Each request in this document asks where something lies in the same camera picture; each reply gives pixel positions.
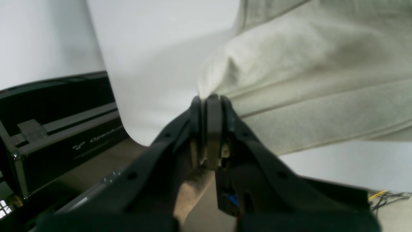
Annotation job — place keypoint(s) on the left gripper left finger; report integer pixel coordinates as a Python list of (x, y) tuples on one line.
[(143, 197)]

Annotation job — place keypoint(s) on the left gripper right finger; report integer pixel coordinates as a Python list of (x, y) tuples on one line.
[(270, 196)]

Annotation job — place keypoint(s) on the beige T-shirt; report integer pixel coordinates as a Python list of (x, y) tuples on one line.
[(310, 73)]

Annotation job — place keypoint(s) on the black equipment case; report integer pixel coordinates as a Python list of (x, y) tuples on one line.
[(50, 127)]

